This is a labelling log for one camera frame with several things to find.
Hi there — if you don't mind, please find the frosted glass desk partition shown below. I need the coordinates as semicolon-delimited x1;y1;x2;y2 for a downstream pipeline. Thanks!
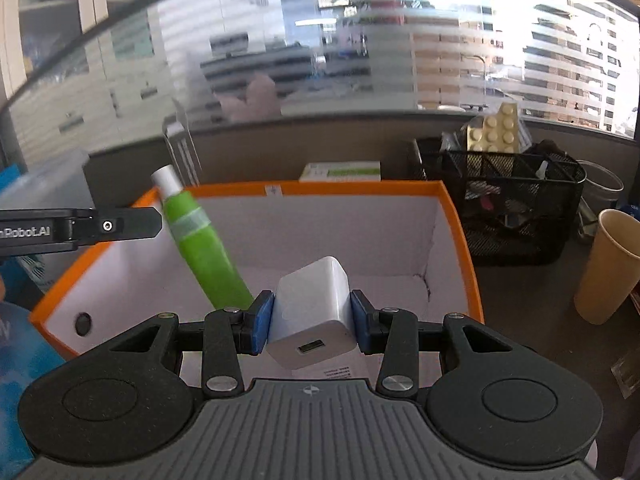
0;0;640;188

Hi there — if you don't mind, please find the translucent plastic cup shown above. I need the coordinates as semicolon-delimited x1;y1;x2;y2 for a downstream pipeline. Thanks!
0;149;96;291

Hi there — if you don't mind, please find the brown paper cup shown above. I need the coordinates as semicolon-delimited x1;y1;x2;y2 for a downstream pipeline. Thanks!
573;208;640;326

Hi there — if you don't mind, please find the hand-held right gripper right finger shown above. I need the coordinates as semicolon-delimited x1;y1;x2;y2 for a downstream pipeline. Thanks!
350;290;536;397

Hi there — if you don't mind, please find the green and white flat box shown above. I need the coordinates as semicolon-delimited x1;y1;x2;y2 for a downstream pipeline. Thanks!
299;161;382;183

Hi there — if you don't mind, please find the orange cardboard box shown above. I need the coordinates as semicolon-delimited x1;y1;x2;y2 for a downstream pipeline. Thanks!
29;180;485;361

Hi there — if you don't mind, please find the yellow building block plate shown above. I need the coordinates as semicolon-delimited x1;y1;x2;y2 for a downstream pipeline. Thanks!
465;101;522;154

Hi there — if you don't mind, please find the green tube with white cap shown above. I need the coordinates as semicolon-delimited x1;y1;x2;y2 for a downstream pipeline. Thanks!
151;165;255;310

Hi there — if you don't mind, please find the pink plush toy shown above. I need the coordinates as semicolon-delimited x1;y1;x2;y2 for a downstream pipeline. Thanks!
215;72;280;123

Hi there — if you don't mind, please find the printed blue desk mat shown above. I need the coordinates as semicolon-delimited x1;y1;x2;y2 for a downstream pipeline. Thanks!
0;255;68;467

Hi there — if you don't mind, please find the white charger block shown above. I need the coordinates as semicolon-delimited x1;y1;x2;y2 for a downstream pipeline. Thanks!
267;256;360;372

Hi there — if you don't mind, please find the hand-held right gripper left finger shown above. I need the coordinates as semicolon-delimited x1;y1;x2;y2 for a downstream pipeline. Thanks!
107;290;275;395

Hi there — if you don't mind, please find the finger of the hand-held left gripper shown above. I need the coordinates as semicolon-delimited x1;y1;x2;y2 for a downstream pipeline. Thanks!
70;205;164;252

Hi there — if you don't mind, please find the black mesh desk organizer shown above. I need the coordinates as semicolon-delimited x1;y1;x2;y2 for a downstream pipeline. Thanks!
411;135;587;267

